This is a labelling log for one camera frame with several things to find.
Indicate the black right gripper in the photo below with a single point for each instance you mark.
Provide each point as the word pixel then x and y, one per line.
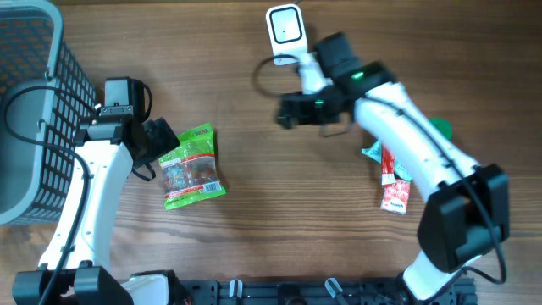
pixel 301 115

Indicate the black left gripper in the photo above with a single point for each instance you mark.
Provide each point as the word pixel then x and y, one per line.
pixel 164 139

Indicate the green gummy candy bag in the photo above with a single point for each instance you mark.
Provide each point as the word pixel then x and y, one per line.
pixel 189 171

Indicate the teal wipes packet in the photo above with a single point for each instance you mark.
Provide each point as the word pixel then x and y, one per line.
pixel 374 152

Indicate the red snack stick packet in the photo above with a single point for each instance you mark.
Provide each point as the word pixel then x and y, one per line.
pixel 387 167

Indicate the red small carton box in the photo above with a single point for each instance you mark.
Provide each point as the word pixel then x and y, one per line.
pixel 396 196

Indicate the green lid spread jar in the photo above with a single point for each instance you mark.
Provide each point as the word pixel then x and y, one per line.
pixel 443 126

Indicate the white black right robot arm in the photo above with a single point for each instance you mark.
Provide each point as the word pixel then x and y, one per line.
pixel 467 204

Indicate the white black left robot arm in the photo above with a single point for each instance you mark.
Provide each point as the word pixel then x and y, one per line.
pixel 112 143

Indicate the white barcode scanner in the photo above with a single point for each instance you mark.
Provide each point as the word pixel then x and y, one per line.
pixel 286 32

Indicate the grey plastic mesh basket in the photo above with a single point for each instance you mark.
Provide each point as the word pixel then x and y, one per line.
pixel 44 94

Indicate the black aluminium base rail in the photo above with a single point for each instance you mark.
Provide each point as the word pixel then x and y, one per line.
pixel 379 291

